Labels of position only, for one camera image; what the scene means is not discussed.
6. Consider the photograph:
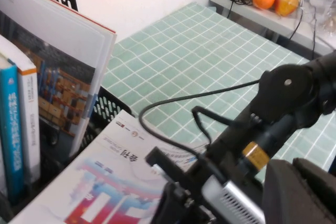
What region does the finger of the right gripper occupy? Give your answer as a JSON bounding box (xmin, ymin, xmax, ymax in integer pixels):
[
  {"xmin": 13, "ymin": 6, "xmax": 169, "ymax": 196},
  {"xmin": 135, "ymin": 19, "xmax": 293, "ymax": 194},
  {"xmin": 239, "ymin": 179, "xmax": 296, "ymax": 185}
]
[{"xmin": 145, "ymin": 146, "xmax": 190, "ymax": 176}]

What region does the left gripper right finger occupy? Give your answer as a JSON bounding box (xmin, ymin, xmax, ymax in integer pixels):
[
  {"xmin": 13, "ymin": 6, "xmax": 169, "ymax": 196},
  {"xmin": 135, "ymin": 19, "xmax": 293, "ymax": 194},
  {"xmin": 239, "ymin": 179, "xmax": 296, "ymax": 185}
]
[{"xmin": 292, "ymin": 157, "xmax": 336, "ymax": 224}]

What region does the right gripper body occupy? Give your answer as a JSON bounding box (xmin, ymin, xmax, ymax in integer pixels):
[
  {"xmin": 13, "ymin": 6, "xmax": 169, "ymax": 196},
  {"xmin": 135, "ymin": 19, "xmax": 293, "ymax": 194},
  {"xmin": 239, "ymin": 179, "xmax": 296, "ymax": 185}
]
[{"xmin": 152, "ymin": 166, "xmax": 226, "ymax": 224}]

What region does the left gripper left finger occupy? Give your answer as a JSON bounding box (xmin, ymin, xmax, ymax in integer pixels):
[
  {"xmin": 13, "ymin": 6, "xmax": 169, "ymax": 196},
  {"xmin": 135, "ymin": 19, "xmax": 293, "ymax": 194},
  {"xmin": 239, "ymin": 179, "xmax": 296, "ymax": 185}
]
[{"xmin": 262, "ymin": 158, "xmax": 307, "ymax": 224}]

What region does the white orange-band book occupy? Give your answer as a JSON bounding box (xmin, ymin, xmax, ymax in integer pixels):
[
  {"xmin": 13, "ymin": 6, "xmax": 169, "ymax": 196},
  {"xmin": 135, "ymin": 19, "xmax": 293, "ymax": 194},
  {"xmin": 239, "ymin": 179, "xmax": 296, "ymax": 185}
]
[{"xmin": 0, "ymin": 35, "xmax": 41, "ymax": 184}]

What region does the blue spine book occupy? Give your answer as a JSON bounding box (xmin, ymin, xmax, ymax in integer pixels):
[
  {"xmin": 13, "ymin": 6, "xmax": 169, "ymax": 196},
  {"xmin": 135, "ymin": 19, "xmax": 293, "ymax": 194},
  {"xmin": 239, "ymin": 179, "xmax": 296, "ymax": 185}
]
[{"xmin": 0, "ymin": 53, "xmax": 27, "ymax": 205}]

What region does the green checked tablecloth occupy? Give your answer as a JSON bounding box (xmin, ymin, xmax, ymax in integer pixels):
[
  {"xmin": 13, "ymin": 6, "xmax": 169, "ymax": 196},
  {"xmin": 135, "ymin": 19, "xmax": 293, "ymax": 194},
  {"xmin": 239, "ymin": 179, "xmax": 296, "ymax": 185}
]
[{"xmin": 101, "ymin": 1, "xmax": 336, "ymax": 185}]

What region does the grey side table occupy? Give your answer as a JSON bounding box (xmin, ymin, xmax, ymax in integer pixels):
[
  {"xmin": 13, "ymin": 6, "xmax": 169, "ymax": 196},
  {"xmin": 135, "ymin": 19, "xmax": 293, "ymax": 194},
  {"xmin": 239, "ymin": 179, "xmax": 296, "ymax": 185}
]
[{"xmin": 209, "ymin": 0, "xmax": 336, "ymax": 59}]

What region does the red yellow fruit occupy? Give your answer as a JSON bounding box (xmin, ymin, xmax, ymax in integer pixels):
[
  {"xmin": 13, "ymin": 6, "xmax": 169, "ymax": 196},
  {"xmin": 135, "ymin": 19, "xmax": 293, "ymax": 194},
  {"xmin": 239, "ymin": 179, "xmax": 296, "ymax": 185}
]
[{"xmin": 274, "ymin": 0, "xmax": 300, "ymax": 17}]

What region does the crumpled clear plastic bag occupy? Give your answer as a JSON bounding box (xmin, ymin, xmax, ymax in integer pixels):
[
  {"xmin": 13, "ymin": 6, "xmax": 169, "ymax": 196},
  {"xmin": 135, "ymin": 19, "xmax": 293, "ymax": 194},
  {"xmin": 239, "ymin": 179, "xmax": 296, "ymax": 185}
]
[{"xmin": 304, "ymin": 0, "xmax": 336, "ymax": 35}]

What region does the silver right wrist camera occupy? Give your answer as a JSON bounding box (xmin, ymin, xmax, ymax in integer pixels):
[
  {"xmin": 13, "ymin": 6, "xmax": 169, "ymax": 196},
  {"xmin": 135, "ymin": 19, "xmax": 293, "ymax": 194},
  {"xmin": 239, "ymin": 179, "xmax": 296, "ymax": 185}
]
[{"xmin": 201, "ymin": 176, "xmax": 266, "ymax": 224}]

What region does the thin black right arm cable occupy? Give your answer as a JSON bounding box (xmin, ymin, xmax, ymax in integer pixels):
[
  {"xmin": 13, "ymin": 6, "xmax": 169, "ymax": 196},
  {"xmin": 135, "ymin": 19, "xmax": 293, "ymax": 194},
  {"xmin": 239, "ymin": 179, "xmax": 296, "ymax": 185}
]
[{"xmin": 192, "ymin": 105, "xmax": 234, "ymax": 146}]

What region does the black right camera cable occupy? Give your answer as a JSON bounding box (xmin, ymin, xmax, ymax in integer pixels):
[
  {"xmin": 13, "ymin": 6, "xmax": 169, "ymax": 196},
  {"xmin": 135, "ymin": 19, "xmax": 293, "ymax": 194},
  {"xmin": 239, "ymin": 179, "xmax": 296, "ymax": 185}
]
[{"xmin": 138, "ymin": 79, "xmax": 260, "ymax": 180}]

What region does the black hanging cable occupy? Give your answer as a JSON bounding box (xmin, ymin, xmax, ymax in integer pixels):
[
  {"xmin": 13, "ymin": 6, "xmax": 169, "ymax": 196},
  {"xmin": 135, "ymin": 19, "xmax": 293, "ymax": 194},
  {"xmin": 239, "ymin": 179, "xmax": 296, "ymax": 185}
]
[
  {"xmin": 310, "ymin": 20, "xmax": 317, "ymax": 60},
  {"xmin": 288, "ymin": 8, "xmax": 305, "ymax": 40}
]

